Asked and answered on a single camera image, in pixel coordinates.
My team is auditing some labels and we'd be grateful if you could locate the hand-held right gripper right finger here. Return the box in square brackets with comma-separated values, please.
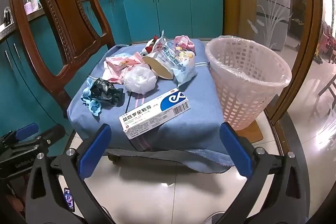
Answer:
[219, 122, 315, 224]

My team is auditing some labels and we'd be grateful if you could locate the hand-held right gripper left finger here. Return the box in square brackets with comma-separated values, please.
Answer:
[25, 123, 116, 224]

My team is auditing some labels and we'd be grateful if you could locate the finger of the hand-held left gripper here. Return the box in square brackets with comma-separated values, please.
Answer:
[34, 126, 66, 148]
[0, 123, 39, 146]

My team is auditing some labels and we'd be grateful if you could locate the pink plastic basket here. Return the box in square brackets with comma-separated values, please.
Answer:
[205, 35, 292, 131]

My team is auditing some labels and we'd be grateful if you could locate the black plastic bag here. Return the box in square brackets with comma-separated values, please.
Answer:
[88, 78, 124, 108]

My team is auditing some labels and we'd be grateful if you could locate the white and blue medicine box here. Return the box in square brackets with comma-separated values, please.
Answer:
[119, 88, 191, 140]

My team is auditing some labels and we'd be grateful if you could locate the white plastic bag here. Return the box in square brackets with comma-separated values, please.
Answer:
[123, 65, 157, 94]

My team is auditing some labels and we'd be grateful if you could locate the clear snack bag blue print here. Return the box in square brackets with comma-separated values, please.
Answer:
[152, 30, 198, 86]

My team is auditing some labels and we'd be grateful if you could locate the clear plastic bin liner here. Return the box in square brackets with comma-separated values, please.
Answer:
[205, 34, 292, 89]

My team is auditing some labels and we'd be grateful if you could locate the striped white paper cup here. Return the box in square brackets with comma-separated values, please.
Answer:
[142, 55, 174, 80]

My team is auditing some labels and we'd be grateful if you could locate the red paper carton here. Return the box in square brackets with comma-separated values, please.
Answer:
[142, 34, 160, 54]

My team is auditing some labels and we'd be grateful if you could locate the pink plastic bag blue logo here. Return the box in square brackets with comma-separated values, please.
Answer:
[175, 35, 196, 52]

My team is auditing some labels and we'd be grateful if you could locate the smartphone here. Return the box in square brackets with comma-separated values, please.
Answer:
[64, 187, 75, 214]

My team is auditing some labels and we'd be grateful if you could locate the blue striped blanket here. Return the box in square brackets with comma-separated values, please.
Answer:
[67, 39, 235, 174]

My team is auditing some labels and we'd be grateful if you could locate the dark wooden stool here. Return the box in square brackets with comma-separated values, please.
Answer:
[314, 80, 336, 110]

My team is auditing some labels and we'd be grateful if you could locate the metal faucet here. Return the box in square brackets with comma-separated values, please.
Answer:
[3, 6, 13, 26]

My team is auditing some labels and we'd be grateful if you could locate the carved wooden chair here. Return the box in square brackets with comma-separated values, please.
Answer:
[8, 0, 264, 167]

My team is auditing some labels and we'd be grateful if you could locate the etched glass sliding door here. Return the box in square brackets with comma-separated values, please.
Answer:
[236, 0, 324, 125]

